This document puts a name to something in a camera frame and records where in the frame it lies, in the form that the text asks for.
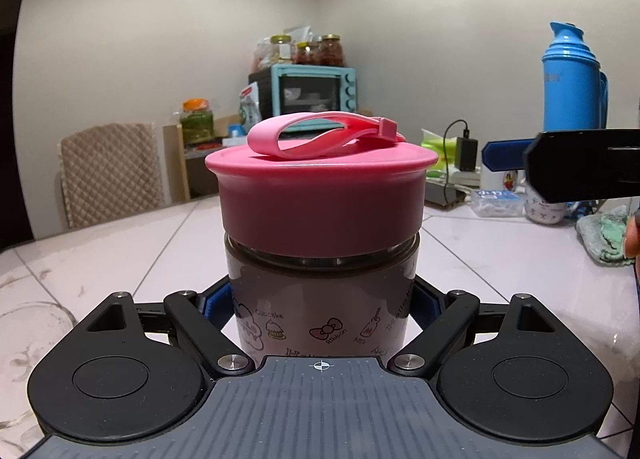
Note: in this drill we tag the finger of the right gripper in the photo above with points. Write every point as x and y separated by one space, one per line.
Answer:
572 165

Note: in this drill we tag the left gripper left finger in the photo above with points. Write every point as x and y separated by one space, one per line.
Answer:
129 370

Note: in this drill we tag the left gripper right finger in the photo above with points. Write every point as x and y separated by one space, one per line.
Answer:
510 371

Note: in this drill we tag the pink patterned thermos jar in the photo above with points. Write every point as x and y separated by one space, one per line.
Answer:
342 306

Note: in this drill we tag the pink jar lid with strap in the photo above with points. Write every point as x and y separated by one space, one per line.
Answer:
356 189

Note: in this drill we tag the person right hand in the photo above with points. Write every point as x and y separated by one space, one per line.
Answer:
631 240

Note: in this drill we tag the patterned white mug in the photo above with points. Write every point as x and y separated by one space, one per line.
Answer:
542 212

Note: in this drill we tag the white mug behind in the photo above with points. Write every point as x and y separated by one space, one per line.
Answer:
501 180

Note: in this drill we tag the blue thermos flask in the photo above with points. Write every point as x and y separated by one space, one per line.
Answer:
575 87

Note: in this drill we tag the green cloth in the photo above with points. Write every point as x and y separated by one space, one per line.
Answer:
603 236

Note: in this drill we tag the clear plastic box blue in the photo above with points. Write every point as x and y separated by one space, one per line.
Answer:
496 203

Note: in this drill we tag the black power adapter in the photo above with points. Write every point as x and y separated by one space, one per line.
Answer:
466 154

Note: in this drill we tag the clear glass cup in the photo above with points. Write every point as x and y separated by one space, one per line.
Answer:
28 332

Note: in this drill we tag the quilted beige chair back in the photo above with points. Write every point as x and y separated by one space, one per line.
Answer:
109 172

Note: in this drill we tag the wooden side shelf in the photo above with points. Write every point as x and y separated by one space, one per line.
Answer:
187 177

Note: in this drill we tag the red preserve jar right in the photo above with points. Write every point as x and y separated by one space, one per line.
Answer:
331 51

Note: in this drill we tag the red preserve jar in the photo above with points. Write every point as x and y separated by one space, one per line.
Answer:
306 53
331 51

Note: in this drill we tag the green pickle jar orange lid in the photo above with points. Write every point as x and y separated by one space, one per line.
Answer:
197 122

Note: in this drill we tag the red preserve jar middle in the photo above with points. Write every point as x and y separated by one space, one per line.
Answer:
306 53

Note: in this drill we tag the teal toaster oven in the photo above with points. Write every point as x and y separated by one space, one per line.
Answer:
289 88

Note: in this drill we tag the light jar yellow lid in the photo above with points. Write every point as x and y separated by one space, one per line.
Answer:
281 49

